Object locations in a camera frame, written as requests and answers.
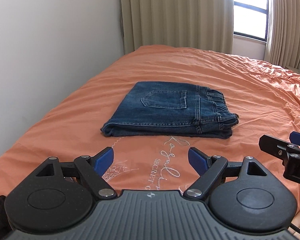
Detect blue denim jeans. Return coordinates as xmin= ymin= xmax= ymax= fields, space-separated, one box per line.
xmin=101 ymin=81 xmax=239 ymax=139

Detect orange bed sheet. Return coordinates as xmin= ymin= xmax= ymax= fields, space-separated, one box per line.
xmin=0 ymin=46 xmax=300 ymax=195

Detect beige right curtain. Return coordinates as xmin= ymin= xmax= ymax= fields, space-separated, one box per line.
xmin=264 ymin=0 xmax=300 ymax=71

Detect beige curtain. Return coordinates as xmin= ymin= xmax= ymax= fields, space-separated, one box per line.
xmin=120 ymin=0 xmax=234 ymax=54
xmin=264 ymin=0 xmax=300 ymax=71

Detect beige left curtain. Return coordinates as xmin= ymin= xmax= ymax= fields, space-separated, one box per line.
xmin=120 ymin=0 xmax=234 ymax=54

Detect window with dark frame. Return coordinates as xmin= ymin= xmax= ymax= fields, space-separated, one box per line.
xmin=234 ymin=0 xmax=269 ymax=42

